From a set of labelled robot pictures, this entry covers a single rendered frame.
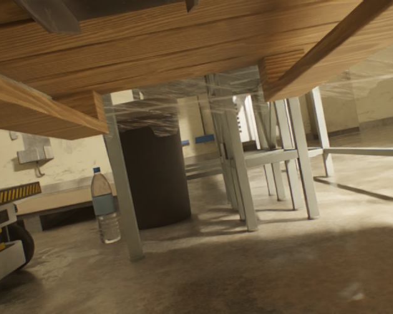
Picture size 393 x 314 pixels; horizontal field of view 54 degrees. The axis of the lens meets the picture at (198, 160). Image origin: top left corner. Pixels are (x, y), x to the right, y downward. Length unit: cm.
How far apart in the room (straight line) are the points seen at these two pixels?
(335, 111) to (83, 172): 491
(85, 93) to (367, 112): 760
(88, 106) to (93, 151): 678
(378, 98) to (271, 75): 751
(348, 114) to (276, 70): 680
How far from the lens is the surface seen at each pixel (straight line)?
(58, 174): 793
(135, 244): 133
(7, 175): 829
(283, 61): 97
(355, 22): 50
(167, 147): 180
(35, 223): 260
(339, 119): 766
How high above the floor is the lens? 34
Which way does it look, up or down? 2 degrees down
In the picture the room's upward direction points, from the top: 11 degrees counter-clockwise
